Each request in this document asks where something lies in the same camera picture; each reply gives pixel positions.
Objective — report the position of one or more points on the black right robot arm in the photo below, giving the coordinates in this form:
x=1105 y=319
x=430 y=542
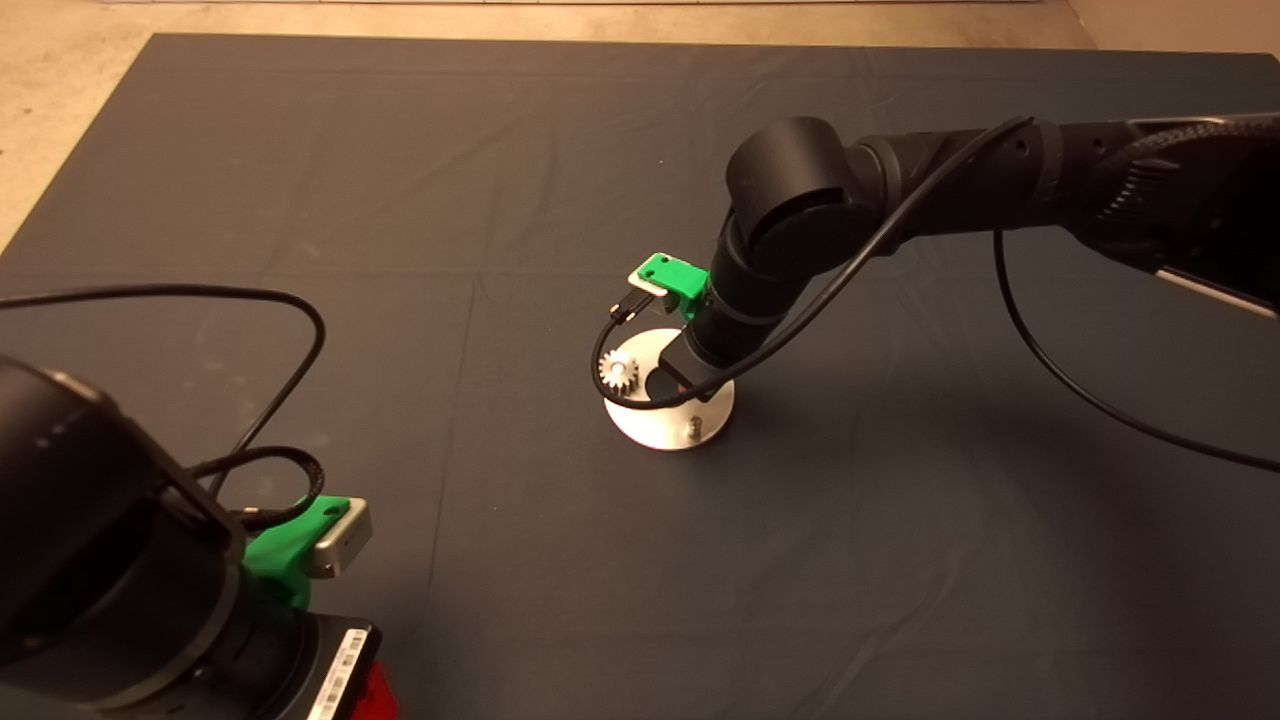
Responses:
x=900 y=180

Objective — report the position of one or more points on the dark grey table cloth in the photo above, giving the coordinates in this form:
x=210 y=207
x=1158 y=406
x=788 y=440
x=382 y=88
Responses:
x=400 y=150

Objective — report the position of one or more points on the round metal carrier plate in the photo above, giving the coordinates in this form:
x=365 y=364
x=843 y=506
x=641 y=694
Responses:
x=650 y=435

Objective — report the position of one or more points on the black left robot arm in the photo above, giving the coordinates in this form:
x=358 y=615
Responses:
x=90 y=580

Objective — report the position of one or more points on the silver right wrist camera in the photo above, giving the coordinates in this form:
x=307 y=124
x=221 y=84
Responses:
x=645 y=282

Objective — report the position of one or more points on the green right camera mount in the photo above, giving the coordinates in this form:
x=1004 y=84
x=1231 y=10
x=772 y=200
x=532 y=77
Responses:
x=678 y=275

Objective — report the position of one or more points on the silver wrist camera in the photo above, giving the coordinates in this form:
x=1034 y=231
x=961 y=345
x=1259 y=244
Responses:
x=343 y=540
x=645 y=282

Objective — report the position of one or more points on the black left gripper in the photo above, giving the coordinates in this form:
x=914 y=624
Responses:
x=328 y=675

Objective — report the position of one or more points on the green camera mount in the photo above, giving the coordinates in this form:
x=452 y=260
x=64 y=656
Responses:
x=280 y=550
x=678 y=275

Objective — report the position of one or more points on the green left camera mount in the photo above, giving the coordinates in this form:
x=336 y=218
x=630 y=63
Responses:
x=280 y=550

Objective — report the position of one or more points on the steel planetary gear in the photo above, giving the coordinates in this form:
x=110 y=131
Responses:
x=618 y=375

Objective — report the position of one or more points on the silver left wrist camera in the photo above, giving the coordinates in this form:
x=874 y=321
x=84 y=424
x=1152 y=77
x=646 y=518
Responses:
x=343 y=540

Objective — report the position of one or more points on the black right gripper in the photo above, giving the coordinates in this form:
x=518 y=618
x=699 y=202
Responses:
x=700 y=380

